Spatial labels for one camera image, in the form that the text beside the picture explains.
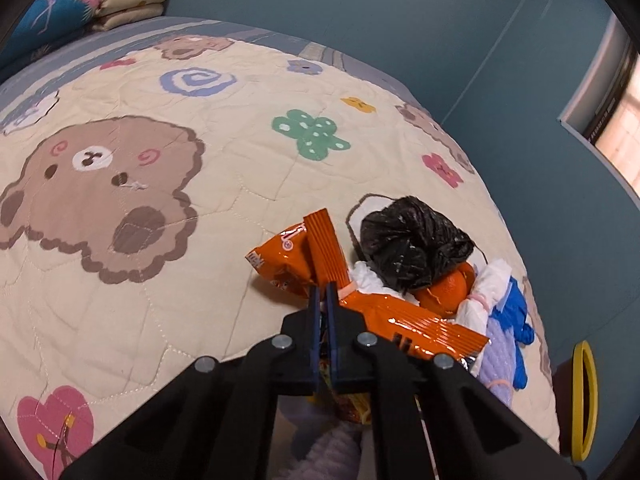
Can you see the orange snack wrapper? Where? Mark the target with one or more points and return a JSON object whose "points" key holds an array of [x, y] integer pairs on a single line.
{"points": [[395, 317]]}

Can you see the blue floral pillow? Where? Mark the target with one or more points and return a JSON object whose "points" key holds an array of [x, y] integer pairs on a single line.
{"points": [[50, 20]]}

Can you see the cream bear printed blanket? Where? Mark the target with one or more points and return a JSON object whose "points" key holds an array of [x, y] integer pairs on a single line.
{"points": [[250, 170]]}

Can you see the beige rolled pillow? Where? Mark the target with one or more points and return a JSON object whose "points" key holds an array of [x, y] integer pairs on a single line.
{"points": [[132, 2]]}

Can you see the white tissue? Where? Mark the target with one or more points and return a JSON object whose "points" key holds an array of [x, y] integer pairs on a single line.
{"points": [[492, 277], [367, 277]]}

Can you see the orange peel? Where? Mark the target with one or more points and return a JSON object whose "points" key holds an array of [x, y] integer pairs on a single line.
{"points": [[445, 290]]}

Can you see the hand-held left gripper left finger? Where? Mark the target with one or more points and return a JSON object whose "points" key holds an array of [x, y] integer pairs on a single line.
{"points": [[314, 332]]}

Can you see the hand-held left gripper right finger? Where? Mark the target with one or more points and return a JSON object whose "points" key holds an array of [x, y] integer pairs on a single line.
{"points": [[334, 332]]}

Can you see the lilac fuzzy cloth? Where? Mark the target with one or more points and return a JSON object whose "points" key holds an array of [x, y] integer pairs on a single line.
{"points": [[497, 355], [330, 452]]}

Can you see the black plastic bag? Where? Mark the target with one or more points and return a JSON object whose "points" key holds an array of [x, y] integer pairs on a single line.
{"points": [[410, 240]]}

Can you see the window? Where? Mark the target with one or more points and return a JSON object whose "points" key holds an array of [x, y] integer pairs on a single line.
{"points": [[607, 100]]}

